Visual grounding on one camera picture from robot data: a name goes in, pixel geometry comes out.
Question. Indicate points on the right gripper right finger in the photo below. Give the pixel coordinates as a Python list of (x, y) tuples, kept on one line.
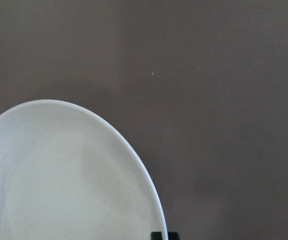
[(173, 236)]

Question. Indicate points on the cream round plate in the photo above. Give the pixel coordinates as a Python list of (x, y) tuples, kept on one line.
[(67, 174)]

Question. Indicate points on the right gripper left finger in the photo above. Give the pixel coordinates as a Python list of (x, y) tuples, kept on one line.
[(156, 235)]

